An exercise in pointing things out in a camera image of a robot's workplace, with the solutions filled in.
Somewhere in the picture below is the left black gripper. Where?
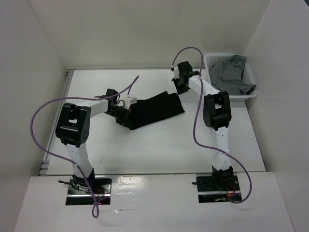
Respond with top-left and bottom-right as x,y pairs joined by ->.
104,105 -> 132,129

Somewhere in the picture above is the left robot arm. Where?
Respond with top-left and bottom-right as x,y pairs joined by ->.
56,89 -> 128,193

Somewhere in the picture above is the grey skirt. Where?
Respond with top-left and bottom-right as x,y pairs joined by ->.
209,55 -> 256,96

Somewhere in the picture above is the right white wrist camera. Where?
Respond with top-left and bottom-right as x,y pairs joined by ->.
170,65 -> 180,79

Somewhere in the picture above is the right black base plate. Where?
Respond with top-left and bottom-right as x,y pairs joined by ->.
192,174 -> 242,203

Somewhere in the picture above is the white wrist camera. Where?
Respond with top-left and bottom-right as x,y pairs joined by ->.
123,97 -> 137,110
170,65 -> 180,79

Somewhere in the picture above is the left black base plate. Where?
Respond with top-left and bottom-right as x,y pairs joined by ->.
58,175 -> 113,205

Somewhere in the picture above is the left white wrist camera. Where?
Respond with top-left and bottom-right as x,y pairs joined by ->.
123,97 -> 137,110

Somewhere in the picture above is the black skirt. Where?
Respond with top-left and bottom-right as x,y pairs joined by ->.
122,91 -> 184,130

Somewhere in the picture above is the white plastic basket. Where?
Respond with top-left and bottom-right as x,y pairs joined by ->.
204,53 -> 257,101

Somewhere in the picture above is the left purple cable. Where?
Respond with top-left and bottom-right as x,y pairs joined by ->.
30,75 -> 140,218

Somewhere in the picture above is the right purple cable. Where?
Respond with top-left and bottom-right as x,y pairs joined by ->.
171,47 -> 253,204

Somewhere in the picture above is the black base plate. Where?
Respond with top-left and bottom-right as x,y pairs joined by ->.
192,174 -> 242,203
58,175 -> 113,205

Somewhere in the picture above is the purple cable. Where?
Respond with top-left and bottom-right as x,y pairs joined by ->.
171,47 -> 253,204
30,75 -> 140,218

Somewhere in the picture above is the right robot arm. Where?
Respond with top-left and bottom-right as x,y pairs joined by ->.
171,61 -> 234,190

